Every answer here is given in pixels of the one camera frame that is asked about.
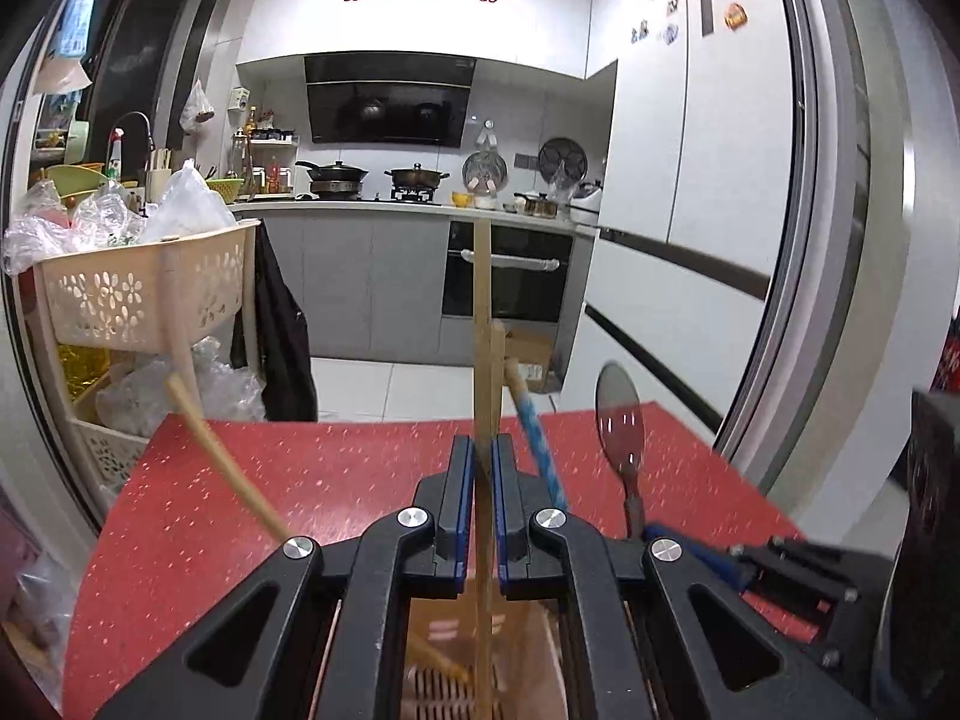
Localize black wok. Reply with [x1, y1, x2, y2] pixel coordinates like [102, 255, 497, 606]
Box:
[295, 160, 370, 196]

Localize cardboard box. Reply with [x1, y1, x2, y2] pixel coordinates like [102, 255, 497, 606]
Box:
[502, 326, 560, 395]

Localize round metal strainer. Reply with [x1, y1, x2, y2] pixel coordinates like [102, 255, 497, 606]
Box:
[461, 150, 509, 200]

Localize beige plastic trolley cart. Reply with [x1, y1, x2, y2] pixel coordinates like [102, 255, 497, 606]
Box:
[34, 219, 263, 496]

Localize clear plastic wrap bundle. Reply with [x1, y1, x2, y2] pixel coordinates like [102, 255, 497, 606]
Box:
[94, 337, 267, 436]

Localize condiment rack with bottles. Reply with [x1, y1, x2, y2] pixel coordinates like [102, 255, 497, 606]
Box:
[244, 109, 301, 196]

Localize beige plastic utensil holder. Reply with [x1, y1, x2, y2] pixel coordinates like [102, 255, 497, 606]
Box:
[322, 592, 571, 720]

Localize blue patterned chopstick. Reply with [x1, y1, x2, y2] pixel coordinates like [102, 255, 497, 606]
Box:
[504, 358, 569, 511]

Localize white countertop utensil cup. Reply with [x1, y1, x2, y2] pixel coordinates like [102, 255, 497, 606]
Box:
[145, 148, 175, 200]

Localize yellow oil bottle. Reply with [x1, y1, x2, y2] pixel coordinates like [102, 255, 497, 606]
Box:
[58, 345, 113, 398]

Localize green basin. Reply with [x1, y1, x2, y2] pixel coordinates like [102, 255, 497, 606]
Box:
[43, 163, 113, 200]

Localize black kitchen faucet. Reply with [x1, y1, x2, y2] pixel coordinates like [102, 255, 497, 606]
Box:
[112, 111, 157, 181]

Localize round black trivet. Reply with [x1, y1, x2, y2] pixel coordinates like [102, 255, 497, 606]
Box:
[538, 136, 590, 185]

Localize black hanging jacket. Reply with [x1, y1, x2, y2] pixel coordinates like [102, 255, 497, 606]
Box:
[231, 221, 320, 422]

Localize black built-in oven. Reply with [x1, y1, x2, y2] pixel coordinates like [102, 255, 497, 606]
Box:
[441, 219, 575, 325]

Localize wooden chopstick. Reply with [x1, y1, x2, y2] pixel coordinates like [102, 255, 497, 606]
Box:
[472, 219, 496, 720]
[163, 373, 292, 542]
[489, 320, 509, 443]

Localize white rice cooker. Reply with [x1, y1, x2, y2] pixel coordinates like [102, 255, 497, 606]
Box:
[562, 180, 605, 230]

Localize white refrigerator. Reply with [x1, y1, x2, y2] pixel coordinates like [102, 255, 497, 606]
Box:
[559, 0, 815, 451]

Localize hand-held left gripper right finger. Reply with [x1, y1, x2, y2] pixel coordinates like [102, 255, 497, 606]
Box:
[491, 436, 871, 720]

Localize grey spoon with dark handle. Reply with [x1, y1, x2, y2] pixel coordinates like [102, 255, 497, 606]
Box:
[595, 362, 646, 541]

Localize white plastic bag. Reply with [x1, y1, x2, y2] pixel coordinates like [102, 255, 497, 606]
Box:
[139, 160, 237, 245]

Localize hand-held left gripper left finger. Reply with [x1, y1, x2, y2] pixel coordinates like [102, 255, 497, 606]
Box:
[94, 435, 477, 720]

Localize black range hood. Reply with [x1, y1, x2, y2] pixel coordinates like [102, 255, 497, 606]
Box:
[304, 52, 477, 149]

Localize hanging plastic bag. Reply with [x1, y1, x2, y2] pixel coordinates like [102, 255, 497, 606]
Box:
[178, 79, 216, 137]

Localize blue hanging package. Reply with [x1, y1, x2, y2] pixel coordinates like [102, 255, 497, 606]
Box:
[45, 0, 98, 61]

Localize lidded cooking pot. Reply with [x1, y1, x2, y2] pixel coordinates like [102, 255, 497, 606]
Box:
[385, 163, 451, 192]

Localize crumpled clear plastic bags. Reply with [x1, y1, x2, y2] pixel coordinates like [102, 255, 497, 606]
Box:
[4, 180, 151, 275]

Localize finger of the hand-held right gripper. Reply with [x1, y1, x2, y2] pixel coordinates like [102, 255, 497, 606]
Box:
[643, 521, 892, 670]

